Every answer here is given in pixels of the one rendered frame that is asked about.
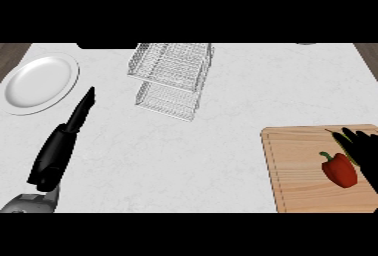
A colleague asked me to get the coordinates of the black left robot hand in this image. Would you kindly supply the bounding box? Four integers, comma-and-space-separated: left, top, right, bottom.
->
25, 86, 98, 193

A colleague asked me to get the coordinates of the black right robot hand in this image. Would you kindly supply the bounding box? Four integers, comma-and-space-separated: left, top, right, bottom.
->
331, 126, 378, 196

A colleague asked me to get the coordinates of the red bell pepper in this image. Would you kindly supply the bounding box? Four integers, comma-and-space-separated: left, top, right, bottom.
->
318, 151, 359, 189

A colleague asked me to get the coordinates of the wooden cutting board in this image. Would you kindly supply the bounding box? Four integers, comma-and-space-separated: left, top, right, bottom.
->
259, 123, 378, 214

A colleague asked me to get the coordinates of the yellow-green vegetable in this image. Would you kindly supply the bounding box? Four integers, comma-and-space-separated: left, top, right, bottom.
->
324, 128, 362, 167

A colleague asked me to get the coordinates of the white oval plate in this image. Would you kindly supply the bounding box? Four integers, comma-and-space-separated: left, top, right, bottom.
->
0, 54, 82, 117

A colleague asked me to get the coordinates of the white wire tiered basket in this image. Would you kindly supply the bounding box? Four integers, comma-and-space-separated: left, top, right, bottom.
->
126, 43, 216, 123

